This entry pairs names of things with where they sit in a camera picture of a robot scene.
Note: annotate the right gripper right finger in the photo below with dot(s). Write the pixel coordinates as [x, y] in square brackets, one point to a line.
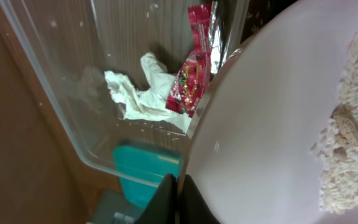
[193, 209]

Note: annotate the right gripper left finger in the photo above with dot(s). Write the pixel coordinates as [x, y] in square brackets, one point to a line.
[162, 207]

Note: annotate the large white plate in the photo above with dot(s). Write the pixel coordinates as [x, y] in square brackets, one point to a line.
[254, 127]

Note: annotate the white napkin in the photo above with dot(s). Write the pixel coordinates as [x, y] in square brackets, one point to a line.
[149, 104]

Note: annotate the red snack wrapper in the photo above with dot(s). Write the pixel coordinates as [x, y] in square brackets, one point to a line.
[203, 62]

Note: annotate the grey dishwasher rack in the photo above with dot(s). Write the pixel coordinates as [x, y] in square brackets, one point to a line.
[113, 208]

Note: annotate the teal plastic tray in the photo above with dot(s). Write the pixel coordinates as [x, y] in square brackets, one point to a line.
[144, 167]

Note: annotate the clear plastic bin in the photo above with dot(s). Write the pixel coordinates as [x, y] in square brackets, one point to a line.
[72, 45]

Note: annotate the pile of white rice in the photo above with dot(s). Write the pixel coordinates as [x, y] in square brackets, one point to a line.
[338, 146]

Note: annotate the black tray bin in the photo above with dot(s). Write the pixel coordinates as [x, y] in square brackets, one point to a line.
[260, 12]

